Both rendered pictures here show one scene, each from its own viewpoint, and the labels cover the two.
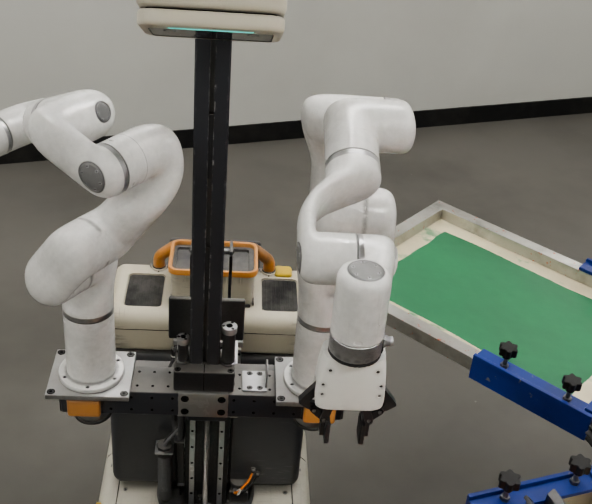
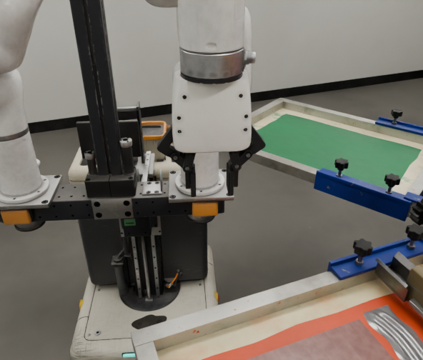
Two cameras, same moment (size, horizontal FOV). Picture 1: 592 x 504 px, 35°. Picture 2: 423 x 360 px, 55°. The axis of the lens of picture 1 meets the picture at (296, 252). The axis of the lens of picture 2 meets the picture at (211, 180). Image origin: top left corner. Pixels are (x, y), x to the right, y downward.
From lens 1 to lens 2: 0.87 m
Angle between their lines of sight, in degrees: 2
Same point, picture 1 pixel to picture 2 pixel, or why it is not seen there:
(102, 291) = (10, 111)
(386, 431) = (260, 247)
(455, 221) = (291, 107)
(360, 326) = (211, 17)
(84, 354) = (6, 169)
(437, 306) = (286, 150)
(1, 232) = (45, 162)
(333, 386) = (191, 118)
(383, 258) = not seen: outside the picture
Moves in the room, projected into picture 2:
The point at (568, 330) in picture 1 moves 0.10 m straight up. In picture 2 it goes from (376, 157) to (381, 133)
